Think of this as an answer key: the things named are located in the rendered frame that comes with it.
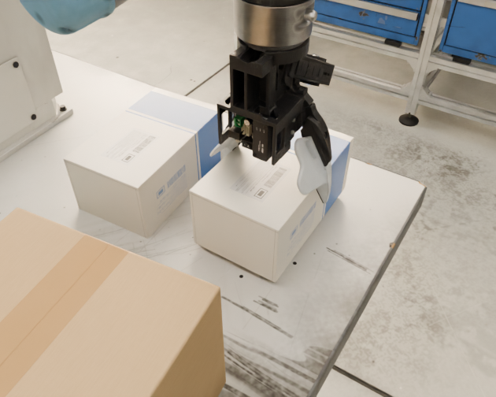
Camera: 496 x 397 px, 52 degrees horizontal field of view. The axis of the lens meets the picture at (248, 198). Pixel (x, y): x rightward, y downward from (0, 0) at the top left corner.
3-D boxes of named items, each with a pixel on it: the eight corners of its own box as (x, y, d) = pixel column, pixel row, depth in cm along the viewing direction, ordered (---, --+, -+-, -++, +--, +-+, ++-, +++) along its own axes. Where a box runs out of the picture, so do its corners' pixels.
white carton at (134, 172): (162, 135, 84) (155, 87, 78) (224, 156, 80) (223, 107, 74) (78, 209, 71) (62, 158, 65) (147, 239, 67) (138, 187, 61)
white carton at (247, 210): (272, 160, 77) (275, 109, 71) (345, 188, 73) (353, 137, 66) (194, 242, 65) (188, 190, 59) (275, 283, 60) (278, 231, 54)
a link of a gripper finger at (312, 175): (305, 226, 58) (268, 159, 55) (328, 196, 62) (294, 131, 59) (327, 224, 56) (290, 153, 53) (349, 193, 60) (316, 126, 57)
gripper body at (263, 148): (216, 147, 56) (211, 46, 48) (257, 111, 61) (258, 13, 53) (276, 172, 53) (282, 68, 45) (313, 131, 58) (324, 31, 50)
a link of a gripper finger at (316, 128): (302, 172, 59) (268, 107, 56) (309, 163, 60) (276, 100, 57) (335, 165, 56) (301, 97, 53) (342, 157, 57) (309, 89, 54)
